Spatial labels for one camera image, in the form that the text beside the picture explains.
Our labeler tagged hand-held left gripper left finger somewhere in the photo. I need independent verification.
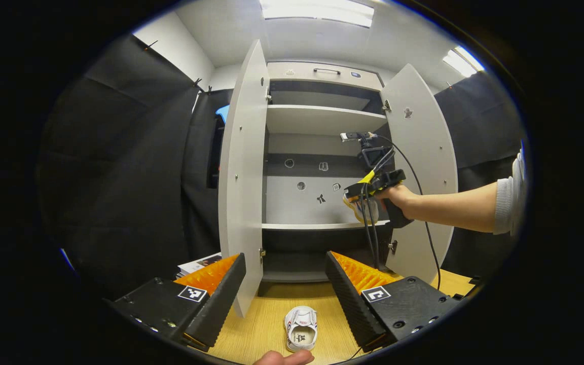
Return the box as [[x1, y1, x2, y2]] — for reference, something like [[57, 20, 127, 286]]
[[104, 252, 247, 353]]

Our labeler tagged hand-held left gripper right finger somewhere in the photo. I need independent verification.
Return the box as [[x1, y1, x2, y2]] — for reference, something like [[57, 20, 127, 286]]
[[325, 250, 462, 354]]

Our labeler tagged white shoe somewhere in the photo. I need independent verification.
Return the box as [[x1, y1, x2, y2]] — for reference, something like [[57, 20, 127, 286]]
[[284, 306, 318, 352], [343, 195, 380, 225]]

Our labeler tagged grey cabinet drawer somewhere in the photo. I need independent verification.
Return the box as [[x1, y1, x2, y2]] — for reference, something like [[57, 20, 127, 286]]
[[267, 61, 385, 92]]

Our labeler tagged brown book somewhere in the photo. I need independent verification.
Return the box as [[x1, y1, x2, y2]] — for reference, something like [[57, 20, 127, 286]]
[[177, 252, 223, 278]]

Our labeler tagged ceiling light panel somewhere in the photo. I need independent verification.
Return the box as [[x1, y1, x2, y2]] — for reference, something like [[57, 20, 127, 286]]
[[259, 0, 375, 28], [443, 46, 486, 78]]

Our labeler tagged black cable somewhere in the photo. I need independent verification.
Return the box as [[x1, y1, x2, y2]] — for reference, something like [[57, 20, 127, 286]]
[[360, 134, 442, 292]]

